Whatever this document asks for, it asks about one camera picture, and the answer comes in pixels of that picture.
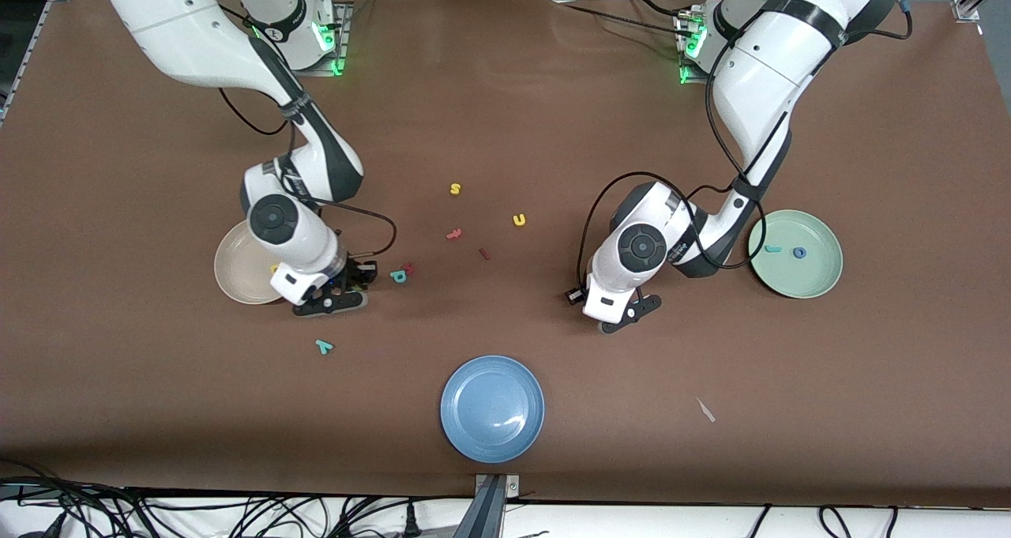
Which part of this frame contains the light green plate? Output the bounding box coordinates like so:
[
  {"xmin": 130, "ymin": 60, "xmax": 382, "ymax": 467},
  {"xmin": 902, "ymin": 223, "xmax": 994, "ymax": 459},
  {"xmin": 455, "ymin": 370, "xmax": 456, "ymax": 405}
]
[{"xmin": 748, "ymin": 209, "xmax": 844, "ymax": 299}]

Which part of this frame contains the brown table cover sheet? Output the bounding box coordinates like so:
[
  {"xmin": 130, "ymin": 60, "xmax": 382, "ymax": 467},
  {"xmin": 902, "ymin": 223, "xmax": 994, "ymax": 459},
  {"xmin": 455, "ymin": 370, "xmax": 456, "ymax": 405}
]
[{"xmin": 0, "ymin": 0, "xmax": 1011, "ymax": 509}]

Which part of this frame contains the black cable on table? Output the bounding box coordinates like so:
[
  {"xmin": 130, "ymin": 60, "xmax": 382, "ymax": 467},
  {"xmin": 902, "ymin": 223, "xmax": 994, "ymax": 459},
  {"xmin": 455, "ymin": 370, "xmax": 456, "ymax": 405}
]
[
  {"xmin": 628, "ymin": 0, "xmax": 697, "ymax": 17},
  {"xmin": 562, "ymin": 2, "xmax": 692, "ymax": 35}
]

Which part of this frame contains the beige brown plate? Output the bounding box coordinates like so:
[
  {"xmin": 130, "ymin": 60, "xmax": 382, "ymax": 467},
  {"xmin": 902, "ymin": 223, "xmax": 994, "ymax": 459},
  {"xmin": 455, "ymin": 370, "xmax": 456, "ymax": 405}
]
[{"xmin": 214, "ymin": 222, "xmax": 297, "ymax": 305}]

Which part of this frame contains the blue plate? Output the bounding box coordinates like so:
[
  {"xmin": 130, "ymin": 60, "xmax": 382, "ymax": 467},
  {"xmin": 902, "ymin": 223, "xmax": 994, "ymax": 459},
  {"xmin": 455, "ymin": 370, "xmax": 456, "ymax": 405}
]
[{"xmin": 440, "ymin": 355, "xmax": 546, "ymax": 465}]

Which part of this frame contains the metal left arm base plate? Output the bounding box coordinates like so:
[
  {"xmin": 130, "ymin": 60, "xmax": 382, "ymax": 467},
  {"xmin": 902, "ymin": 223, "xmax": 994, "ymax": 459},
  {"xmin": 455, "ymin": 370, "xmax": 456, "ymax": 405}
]
[{"xmin": 675, "ymin": 13, "xmax": 716, "ymax": 87}]

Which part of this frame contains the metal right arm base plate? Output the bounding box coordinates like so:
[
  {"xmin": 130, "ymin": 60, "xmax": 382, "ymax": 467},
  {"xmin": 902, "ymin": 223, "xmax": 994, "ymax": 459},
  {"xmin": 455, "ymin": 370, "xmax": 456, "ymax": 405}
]
[{"xmin": 292, "ymin": 2, "xmax": 350, "ymax": 77}]

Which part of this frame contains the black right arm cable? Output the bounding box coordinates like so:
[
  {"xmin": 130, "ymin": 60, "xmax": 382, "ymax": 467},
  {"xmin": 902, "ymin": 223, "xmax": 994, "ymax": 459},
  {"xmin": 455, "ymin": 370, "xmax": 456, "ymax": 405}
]
[{"xmin": 218, "ymin": 86, "xmax": 397, "ymax": 258}]

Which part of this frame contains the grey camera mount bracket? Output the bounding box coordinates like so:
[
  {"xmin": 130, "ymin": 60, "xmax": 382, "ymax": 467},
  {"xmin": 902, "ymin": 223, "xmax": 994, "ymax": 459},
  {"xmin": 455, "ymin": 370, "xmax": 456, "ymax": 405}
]
[{"xmin": 454, "ymin": 473, "xmax": 521, "ymax": 538}]

